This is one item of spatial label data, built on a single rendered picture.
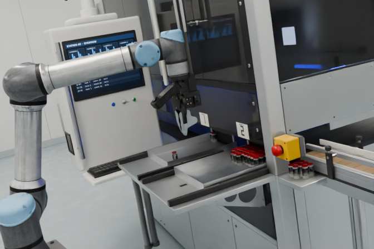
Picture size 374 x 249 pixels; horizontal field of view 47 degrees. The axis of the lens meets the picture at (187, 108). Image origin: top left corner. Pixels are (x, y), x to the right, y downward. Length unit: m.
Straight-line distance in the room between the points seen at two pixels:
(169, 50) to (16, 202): 0.68
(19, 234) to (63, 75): 0.50
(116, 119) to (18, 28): 4.62
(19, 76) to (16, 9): 5.52
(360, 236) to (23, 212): 1.09
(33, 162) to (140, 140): 1.01
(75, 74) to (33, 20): 5.55
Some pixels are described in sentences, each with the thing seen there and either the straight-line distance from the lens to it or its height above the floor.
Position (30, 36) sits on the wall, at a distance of 6.83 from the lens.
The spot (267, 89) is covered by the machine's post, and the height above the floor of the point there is 1.20.
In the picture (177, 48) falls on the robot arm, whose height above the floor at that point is 1.39.
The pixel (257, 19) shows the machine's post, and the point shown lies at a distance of 1.49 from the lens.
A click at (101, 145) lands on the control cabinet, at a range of 2.35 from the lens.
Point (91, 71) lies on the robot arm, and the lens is 1.31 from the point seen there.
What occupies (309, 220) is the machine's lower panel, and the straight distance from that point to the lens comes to 1.75.
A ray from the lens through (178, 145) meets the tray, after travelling 2.11.
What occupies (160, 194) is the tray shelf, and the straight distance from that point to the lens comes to 1.59.
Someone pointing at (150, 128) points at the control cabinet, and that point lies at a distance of 2.44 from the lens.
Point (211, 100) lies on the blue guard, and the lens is 1.90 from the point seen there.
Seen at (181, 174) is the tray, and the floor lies 0.90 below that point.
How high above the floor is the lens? 1.46
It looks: 11 degrees down
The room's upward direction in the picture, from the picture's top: 10 degrees counter-clockwise
